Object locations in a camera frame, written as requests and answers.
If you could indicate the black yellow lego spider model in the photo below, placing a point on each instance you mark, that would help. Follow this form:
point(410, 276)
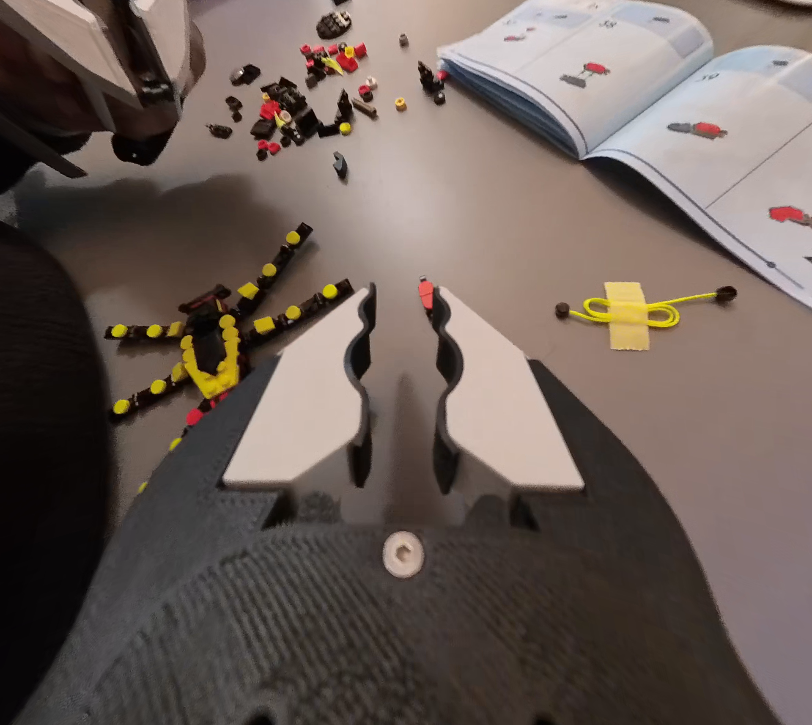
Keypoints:
point(209, 344)

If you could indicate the pile of loose lego pieces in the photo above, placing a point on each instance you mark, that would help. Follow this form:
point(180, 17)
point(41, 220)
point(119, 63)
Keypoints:
point(292, 103)

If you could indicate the lego instruction booklet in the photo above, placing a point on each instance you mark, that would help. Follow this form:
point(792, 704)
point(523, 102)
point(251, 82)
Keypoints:
point(634, 103)

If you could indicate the black round lego disc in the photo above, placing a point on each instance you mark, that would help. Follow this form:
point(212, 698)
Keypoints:
point(333, 24)

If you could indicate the red and black lego assembly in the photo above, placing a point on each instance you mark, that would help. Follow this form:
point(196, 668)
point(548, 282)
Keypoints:
point(426, 293)

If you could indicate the tan lego axle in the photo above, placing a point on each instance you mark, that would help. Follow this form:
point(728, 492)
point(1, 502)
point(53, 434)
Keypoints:
point(364, 107)

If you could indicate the black lego bracket red piece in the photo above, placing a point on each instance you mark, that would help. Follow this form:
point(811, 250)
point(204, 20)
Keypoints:
point(431, 79)

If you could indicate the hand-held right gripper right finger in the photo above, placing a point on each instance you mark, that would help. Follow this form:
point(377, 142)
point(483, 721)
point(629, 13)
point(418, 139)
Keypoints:
point(507, 414)

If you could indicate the black lego slope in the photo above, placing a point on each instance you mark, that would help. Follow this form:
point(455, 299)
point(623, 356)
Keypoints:
point(340, 165)

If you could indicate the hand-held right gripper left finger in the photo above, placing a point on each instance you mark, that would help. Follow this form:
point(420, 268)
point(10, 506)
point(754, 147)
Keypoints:
point(304, 408)

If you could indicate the red lego tile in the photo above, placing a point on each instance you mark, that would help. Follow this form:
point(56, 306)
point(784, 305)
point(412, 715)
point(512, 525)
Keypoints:
point(365, 92)

